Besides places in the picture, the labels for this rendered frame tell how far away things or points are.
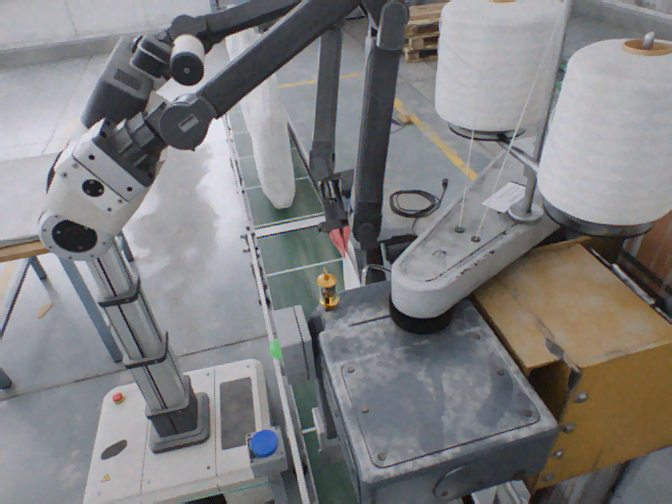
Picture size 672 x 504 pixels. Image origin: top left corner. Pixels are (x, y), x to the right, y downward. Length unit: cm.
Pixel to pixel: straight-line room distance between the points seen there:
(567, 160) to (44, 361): 267
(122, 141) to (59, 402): 191
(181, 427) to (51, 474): 71
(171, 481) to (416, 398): 138
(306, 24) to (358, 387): 56
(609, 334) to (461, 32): 44
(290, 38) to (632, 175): 55
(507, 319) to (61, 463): 206
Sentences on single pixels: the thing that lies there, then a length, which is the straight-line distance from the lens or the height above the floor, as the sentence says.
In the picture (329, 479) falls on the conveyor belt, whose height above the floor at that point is 38.
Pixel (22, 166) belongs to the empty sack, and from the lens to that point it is 294.
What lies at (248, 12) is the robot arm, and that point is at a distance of 141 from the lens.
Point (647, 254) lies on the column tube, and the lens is 84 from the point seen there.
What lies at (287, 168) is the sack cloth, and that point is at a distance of 267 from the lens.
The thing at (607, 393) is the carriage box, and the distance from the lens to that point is 77.
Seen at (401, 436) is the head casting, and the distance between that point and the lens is 59.
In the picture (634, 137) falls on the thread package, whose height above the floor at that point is 163.
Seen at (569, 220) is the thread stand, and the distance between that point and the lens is 61.
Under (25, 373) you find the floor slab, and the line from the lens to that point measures 291.
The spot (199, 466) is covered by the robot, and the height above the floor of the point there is 26.
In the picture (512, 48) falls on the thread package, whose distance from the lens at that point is 71.
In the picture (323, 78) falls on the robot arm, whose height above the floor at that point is 143.
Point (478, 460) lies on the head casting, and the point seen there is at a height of 132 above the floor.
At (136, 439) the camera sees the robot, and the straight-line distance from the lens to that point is 204.
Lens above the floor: 184
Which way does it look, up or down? 38 degrees down
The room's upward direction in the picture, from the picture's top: 5 degrees counter-clockwise
